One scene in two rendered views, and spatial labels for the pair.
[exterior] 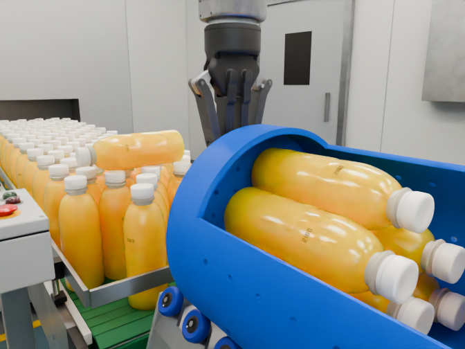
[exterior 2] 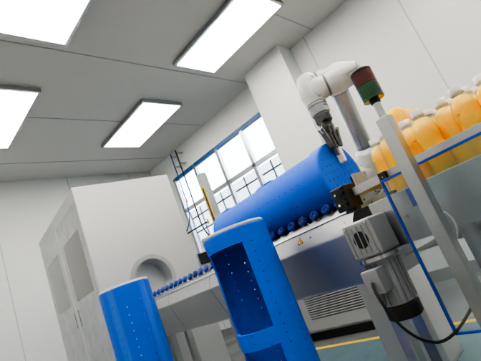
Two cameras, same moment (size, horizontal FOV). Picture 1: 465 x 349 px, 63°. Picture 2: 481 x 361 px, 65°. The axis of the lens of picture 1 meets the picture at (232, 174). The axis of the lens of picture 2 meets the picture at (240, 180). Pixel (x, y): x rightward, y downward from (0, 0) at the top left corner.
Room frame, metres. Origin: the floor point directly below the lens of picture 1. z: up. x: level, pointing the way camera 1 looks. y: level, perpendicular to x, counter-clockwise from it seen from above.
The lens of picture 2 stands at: (2.13, -0.59, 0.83)
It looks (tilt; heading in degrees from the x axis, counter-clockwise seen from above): 14 degrees up; 175
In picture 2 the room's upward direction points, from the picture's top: 22 degrees counter-clockwise
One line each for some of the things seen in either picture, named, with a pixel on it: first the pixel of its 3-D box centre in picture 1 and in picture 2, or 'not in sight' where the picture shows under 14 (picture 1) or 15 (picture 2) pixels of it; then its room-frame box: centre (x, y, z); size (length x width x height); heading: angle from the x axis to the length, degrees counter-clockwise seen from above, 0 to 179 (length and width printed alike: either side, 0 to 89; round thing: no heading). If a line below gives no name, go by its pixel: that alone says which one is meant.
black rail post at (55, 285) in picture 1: (57, 280); not in sight; (0.63, 0.32, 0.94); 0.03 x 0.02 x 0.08; 37
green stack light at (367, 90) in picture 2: not in sight; (370, 92); (1.10, -0.05, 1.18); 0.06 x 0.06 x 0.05
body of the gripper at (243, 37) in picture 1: (232, 61); (326, 124); (0.53, 0.00, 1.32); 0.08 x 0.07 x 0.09; 127
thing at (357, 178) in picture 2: not in sight; (363, 186); (0.58, 0.01, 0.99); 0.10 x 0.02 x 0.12; 127
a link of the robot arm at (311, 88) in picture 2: not in sight; (312, 88); (0.53, 0.01, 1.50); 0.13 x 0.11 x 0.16; 71
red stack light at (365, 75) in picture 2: not in sight; (363, 79); (1.10, -0.05, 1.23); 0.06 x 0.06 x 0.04
